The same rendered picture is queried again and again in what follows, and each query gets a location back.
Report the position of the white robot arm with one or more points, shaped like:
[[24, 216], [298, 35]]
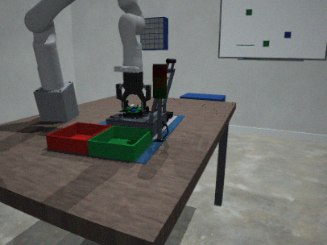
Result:
[[40, 19]]

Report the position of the red open-top bin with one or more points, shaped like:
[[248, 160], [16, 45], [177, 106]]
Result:
[[78, 134]]

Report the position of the green circuit board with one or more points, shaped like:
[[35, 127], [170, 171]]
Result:
[[132, 109]]

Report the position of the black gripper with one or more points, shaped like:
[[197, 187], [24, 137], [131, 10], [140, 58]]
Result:
[[133, 84]]

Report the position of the green open-top bin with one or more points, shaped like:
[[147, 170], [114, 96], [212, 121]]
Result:
[[121, 143]]

